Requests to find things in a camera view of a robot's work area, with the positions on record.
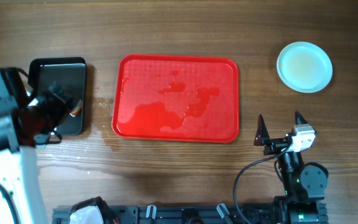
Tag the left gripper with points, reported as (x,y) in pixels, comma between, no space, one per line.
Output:
(56,101)

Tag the black rectangular tray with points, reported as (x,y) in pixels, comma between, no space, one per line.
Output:
(69,72)

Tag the light blue plate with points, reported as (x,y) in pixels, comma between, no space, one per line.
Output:
(304,67)

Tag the green and orange sponge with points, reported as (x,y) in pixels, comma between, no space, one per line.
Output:
(77,109)

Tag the red plastic tray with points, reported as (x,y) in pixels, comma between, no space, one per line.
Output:
(177,98)

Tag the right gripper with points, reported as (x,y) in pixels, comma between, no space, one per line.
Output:
(278,144)

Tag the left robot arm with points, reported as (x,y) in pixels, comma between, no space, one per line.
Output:
(20,197)

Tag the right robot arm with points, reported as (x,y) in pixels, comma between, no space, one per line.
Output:
(304,183)

